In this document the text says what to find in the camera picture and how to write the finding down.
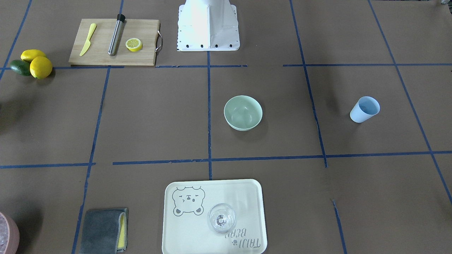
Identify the light blue plastic cup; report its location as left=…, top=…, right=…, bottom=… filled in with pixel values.
left=349, top=96, right=381, bottom=123

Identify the pink bowl of ice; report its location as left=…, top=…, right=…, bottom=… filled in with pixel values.
left=0, top=212, right=20, bottom=254

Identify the wooden cutting board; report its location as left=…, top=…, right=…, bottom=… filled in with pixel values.
left=68, top=19, right=163, bottom=67

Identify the grey folded cloth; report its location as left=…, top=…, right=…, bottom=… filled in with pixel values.
left=79, top=207, right=129, bottom=254

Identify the lemon half slice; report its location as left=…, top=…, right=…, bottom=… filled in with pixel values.
left=125, top=38, right=143, bottom=52

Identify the yellow lemon front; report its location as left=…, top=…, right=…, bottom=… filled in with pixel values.
left=30, top=56, right=53, bottom=79

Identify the green lime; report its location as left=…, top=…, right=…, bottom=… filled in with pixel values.
left=10, top=59, right=31, bottom=77

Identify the cream bear tray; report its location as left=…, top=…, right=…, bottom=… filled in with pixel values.
left=162, top=179, right=268, bottom=254

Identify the yellow plastic knife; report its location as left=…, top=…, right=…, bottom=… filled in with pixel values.
left=79, top=23, right=97, bottom=56

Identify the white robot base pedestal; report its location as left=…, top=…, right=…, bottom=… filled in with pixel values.
left=177, top=0, right=240, bottom=52

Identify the yellow lemon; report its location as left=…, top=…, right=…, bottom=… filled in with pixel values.
left=20, top=49, right=46, bottom=63
left=30, top=56, right=53, bottom=79

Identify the green bowl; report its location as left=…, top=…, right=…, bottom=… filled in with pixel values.
left=224, top=95, right=263, bottom=131

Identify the yellow lemon rear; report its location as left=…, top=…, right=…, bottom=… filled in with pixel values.
left=20, top=49, right=46, bottom=63

